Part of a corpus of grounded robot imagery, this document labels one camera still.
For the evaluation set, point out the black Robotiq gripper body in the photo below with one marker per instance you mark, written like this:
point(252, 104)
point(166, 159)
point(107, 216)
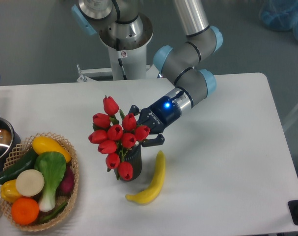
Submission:
point(160, 114)

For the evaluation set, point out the red tulip bouquet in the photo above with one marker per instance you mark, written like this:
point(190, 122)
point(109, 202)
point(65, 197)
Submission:
point(115, 133)

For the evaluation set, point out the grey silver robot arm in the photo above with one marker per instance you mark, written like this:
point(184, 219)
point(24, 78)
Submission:
point(177, 65)

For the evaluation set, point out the dark grey ribbed vase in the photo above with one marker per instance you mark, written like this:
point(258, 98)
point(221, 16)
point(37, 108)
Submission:
point(133, 157)

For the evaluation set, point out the yellow banana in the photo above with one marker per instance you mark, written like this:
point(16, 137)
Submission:
point(152, 191)

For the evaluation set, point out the yellow squash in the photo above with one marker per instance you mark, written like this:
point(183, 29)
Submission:
point(44, 144)

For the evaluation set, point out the green bok choy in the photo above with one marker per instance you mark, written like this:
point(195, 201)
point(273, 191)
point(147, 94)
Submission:
point(52, 166)

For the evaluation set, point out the purple sweet potato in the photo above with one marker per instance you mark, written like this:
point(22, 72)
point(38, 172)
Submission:
point(67, 183)

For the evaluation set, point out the dark green cucumber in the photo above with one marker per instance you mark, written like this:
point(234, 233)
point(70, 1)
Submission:
point(26, 162)

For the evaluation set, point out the green chili pepper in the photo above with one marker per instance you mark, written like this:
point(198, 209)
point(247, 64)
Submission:
point(53, 214)

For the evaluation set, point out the woven wicker basket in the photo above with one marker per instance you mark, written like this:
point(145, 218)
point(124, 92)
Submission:
point(64, 201)

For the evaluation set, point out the white round radish slice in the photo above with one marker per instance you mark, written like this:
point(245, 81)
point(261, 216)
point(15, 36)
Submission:
point(30, 183)

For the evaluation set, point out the orange fruit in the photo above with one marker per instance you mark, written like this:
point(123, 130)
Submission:
point(25, 211)

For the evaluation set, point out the yellow bell pepper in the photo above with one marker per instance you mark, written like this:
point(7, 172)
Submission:
point(9, 192)

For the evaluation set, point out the blue plastic bag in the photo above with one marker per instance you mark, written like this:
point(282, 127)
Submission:
point(280, 15)

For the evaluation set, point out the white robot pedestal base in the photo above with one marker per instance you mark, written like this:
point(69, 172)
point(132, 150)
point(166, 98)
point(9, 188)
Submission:
point(127, 50)

